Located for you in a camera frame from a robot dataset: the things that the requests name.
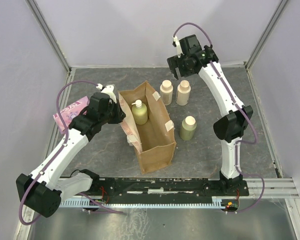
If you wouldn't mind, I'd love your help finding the green pump bottle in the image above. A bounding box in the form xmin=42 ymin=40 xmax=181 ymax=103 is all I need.
xmin=131 ymin=99 xmax=148 ymax=125

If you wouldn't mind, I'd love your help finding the green bottle cream cap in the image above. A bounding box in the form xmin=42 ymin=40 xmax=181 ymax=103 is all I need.
xmin=179 ymin=116 xmax=197 ymax=141

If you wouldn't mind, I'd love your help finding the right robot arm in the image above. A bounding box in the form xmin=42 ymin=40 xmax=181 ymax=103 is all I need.
xmin=167 ymin=34 xmax=254 ymax=196

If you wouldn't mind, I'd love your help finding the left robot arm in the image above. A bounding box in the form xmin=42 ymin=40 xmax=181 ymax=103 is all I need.
xmin=16 ymin=90 xmax=126 ymax=218

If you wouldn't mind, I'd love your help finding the pink tissue pack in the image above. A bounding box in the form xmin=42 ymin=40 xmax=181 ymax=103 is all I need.
xmin=53 ymin=96 xmax=90 ymax=134

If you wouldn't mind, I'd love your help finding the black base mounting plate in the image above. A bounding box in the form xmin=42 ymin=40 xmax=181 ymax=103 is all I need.
xmin=85 ymin=176 xmax=249 ymax=200

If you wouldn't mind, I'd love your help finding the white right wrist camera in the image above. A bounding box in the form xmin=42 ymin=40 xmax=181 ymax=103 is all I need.
xmin=172 ymin=36 xmax=183 ymax=58

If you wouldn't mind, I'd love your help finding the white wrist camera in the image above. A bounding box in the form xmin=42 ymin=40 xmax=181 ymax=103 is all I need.
xmin=172 ymin=36 xmax=183 ymax=58
xmin=96 ymin=83 xmax=117 ymax=103

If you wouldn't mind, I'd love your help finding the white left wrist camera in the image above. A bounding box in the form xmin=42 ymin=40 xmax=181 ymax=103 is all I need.
xmin=96 ymin=83 xmax=117 ymax=103

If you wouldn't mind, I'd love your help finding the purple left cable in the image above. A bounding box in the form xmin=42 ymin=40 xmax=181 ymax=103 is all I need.
xmin=18 ymin=80 xmax=125 ymax=226

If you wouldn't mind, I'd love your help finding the right aluminium frame post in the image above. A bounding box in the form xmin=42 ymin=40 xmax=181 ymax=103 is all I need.
xmin=244 ymin=0 xmax=290 ymax=71

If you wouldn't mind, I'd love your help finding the aluminium corner frame post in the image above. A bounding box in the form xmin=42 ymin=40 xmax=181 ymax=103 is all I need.
xmin=25 ymin=0 xmax=71 ymax=72

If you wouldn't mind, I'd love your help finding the white slotted cable duct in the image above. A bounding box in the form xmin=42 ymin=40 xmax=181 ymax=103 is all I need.
xmin=58 ymin=194 xmax=228 ymax=208

